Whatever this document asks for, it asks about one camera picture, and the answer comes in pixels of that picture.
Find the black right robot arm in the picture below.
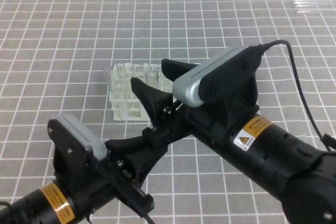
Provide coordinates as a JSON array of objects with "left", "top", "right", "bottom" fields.
[{"left": 131, "top": 57, "right": 335, "bottom": 223}]

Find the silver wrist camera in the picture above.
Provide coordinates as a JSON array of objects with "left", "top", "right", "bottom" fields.
[
  {"left": 172, "top": 45, "right": 264, "bottom": 108},
  {"left": 48, "top": 114, "right": 108, "bottom": 164}
]

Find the black camera cable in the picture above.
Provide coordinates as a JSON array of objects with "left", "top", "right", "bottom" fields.
[
  {"left": 258, "top": 39, "right": 336, "bottom": 151},
  {"left": 0, "top": 200, "right": 13, "bottom": 224}
]

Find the leaning glass test tube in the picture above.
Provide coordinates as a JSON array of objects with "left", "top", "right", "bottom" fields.
[{"left": 103, "top": 66, "right": 113, "bottom": 89}]

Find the white plastic test tube rack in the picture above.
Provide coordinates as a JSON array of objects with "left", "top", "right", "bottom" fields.
[{"left": 109, "top": 62, "right": 172, "bottom": 121}]

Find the spare glass tubes pile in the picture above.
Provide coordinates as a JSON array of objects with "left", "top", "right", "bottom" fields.
[{"left": 291, "top": 0, "right": 336, "bottom": 15}]

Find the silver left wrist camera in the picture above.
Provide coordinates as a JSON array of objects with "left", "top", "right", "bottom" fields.
[{"left": 48, "top": 114, "right": 108, "bottom": 164}]

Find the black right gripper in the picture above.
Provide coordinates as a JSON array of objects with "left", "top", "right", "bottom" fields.
[{"left": 130, "top": 59, "right": 259, "bottom": 153}]

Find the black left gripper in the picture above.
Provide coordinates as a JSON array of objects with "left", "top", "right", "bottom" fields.
[{"left": 53, "top": 135, "right": 167, "bottom": 219}]

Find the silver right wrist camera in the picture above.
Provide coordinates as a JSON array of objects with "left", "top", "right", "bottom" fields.
[{"left": 172, "top": 45, "right": 264, "bottom": 108}]

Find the clear glass test tube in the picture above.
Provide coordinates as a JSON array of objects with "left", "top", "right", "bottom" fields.
[{"left": 145, "top": 70, "right": 159, "bottom": 89}]

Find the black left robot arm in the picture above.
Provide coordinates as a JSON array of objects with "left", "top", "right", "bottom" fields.
[{"left": 1, "top": 135, "right": 167, "bottom": 223}]

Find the black right camera cable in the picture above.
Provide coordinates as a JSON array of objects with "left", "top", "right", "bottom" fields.
[{"left": 258, "top": 39, "right": 336, "bottom": 151}]

